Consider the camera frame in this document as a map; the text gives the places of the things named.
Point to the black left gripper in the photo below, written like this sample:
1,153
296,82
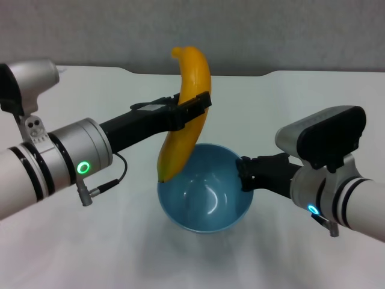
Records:
141,126

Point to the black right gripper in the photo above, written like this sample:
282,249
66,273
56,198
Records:
275,174

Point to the yellow banana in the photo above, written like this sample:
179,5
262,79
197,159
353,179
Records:
192,78

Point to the blue bowl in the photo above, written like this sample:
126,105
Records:
204,216

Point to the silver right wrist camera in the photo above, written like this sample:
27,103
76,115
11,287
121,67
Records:
325,132

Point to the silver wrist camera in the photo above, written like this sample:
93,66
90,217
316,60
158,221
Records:
33,81
325,132

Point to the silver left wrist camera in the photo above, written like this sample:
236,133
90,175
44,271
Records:
33,81

